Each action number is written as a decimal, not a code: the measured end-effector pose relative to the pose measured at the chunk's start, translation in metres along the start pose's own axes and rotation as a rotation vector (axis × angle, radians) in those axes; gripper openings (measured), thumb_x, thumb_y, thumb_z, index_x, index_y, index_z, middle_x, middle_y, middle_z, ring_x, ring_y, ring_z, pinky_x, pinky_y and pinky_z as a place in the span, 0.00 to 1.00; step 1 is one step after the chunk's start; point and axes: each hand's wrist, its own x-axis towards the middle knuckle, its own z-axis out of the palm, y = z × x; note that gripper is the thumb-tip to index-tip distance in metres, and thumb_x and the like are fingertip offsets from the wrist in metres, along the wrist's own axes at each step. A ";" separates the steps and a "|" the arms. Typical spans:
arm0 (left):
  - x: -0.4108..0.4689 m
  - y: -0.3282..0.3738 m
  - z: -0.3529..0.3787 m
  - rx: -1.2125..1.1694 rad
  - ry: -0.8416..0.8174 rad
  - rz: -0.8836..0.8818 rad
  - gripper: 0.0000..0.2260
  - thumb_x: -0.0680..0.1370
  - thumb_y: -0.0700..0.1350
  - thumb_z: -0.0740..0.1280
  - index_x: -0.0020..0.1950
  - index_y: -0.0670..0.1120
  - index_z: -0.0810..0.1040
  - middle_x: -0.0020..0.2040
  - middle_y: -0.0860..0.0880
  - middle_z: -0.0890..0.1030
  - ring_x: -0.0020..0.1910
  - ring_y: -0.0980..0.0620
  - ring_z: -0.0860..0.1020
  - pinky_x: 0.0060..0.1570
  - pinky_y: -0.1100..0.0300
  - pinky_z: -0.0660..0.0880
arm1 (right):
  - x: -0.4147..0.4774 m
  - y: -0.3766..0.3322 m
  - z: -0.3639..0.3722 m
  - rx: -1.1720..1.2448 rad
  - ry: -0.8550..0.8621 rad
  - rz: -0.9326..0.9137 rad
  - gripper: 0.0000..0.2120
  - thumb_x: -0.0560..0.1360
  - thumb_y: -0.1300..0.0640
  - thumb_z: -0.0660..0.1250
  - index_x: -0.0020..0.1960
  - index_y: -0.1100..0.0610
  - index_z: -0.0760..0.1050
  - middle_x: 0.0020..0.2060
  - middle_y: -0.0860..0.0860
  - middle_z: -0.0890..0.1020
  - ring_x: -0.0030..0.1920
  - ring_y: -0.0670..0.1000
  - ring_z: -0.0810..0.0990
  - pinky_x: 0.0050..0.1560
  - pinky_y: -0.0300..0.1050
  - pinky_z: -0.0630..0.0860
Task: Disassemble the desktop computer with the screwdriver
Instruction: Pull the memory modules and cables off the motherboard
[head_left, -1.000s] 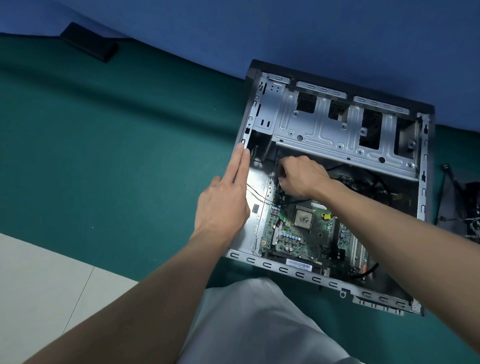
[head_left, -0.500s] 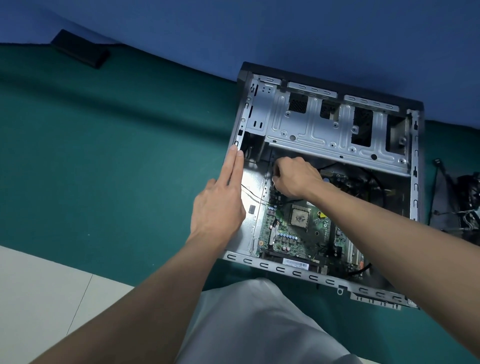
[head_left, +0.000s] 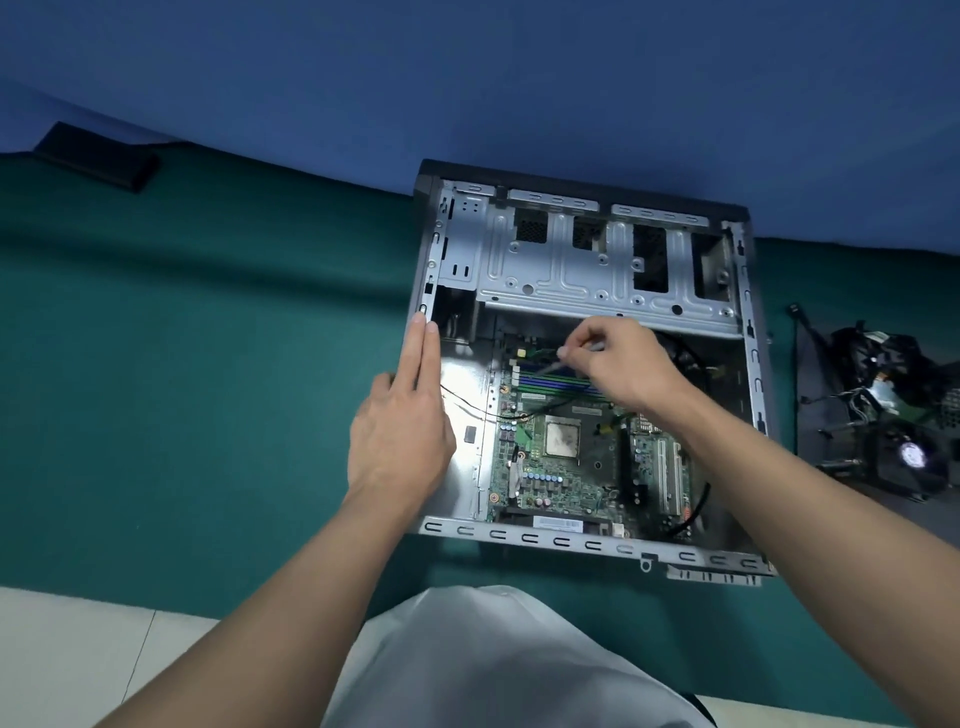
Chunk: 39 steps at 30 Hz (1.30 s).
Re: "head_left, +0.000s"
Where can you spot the black processor cooler fan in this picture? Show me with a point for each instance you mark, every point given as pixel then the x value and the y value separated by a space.
pixel 911 456

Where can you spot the black flat base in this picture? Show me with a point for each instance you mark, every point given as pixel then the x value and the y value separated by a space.
pixel 97 157

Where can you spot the green motherboard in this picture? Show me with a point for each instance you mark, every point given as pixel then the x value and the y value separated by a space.
pixel 570 480

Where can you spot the desktop computer case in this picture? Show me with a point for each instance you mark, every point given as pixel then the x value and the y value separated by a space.
pixel 465 465

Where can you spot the person's right hand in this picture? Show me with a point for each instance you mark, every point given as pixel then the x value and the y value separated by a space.
pixel 630 367

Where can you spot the green floor mat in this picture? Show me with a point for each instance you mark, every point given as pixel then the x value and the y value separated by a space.
pixel 187 375

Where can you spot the person's left hand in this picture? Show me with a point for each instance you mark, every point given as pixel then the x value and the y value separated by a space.
pixel 401 442

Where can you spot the person's right forearm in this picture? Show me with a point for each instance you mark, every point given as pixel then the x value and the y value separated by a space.
pixel 810 540

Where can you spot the person's black shorts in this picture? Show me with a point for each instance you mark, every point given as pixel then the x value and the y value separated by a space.
pixel 705 712

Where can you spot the person's left forearm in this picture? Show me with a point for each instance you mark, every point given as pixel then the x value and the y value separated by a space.
pixel 262 622

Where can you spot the hard drive with cables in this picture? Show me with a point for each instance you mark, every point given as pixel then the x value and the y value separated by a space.
pixel 885 390

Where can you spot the person's white shirt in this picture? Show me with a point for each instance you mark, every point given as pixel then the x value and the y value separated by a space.
pixel 487 667

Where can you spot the black side panel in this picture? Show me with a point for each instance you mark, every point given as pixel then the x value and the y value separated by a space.
pixel 810 405

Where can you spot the blue cloth curtain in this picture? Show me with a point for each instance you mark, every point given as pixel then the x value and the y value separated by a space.
pixel 450 75

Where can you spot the silver metal drive cage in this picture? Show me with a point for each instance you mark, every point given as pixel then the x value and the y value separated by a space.
pixel 555 277

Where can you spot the slim grey screwdriver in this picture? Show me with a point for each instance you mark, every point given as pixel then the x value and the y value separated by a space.
pixel 551 367

